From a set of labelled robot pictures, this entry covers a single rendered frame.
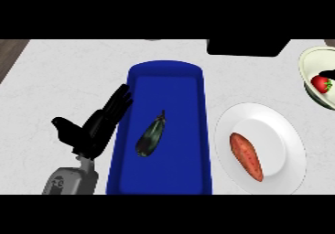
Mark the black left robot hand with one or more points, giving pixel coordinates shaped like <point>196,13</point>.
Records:
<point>96,131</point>

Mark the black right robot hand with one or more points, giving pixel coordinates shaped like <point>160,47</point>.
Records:
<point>332,74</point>

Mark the red tomato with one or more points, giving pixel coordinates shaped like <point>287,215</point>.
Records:
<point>318,84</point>

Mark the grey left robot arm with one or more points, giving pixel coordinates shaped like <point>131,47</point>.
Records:
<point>67,181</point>

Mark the pale green bowl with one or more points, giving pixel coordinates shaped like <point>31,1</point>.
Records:
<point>314,62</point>

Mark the white round plate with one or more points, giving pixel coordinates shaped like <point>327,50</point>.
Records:
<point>282,143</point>

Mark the black appliance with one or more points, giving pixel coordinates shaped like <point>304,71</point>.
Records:
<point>246,47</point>

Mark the blue rectangular tray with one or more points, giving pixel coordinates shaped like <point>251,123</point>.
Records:
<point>174,91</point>

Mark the orange sweet potato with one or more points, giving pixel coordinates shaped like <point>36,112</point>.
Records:
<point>246,154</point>

